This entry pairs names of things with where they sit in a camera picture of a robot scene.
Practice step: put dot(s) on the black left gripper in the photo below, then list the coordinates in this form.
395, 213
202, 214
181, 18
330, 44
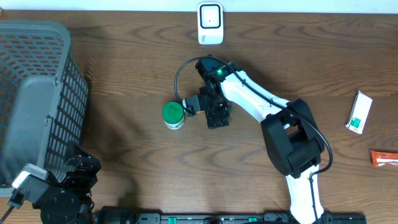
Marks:
90, 166

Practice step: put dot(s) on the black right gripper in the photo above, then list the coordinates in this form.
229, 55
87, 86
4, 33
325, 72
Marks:
211, 113

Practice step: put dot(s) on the green lid white jar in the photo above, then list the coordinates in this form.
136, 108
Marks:
173, 115

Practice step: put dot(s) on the white green carton box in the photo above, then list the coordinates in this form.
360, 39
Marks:
359, 113

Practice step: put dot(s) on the red Top chocolate bar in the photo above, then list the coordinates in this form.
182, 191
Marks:
383, 158

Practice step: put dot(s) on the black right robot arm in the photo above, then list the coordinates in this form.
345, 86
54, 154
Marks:
293, 141

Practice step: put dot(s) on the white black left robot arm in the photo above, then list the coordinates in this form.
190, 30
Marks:
67, 200

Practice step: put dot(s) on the white barcode scanner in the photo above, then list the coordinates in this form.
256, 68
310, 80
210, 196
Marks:
210, 23

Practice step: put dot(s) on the grey plastic shopping basket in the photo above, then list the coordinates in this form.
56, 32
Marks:
44, 98

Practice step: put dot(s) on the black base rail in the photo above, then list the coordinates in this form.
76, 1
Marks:
278, 218

